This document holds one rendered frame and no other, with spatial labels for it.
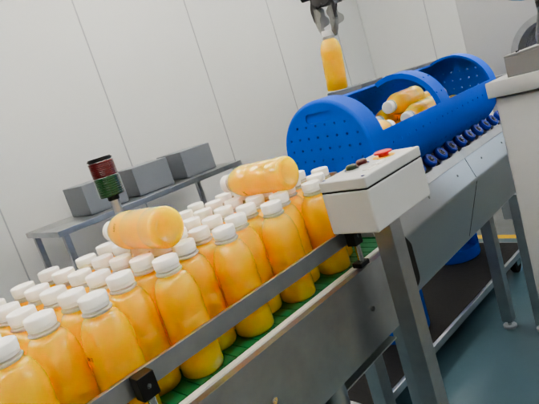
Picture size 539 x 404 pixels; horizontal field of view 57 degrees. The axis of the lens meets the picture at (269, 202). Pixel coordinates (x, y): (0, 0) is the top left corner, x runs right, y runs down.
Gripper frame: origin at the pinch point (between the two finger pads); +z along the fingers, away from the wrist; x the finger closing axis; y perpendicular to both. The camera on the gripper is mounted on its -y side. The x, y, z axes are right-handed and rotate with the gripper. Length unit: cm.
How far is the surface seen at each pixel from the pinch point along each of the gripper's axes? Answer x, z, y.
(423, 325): -57, 59, -58
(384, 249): -52, 42, -60
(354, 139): -30, 27, -35
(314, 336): -49, 50, -79
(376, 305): -48, 55, -61
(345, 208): -52, 31, -68
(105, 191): 11, 25, -82
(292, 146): -9.5, 27.3, -36.0
